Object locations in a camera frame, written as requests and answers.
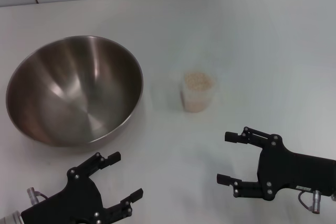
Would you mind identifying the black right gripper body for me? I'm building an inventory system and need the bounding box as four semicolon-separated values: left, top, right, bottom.
257;134;336;201

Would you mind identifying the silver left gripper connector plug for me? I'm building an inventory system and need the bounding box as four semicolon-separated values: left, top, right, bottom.
26;187;39;205

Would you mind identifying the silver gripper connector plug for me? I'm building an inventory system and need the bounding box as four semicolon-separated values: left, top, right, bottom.
26;187;39;205
310;189;322;213

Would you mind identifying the clear plastic measuring cup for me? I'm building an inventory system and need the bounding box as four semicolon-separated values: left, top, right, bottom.
179;69;218;113

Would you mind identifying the stainless steel mixing bowl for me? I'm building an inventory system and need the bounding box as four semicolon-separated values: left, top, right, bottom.
5;35;144;148

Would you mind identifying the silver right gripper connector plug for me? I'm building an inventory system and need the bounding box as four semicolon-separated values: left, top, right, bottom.
310;189;322;213

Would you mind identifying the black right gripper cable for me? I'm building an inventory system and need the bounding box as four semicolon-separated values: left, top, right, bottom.
297;190;313;209

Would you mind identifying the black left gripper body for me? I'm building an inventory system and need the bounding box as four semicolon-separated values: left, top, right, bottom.
20;166;108;224

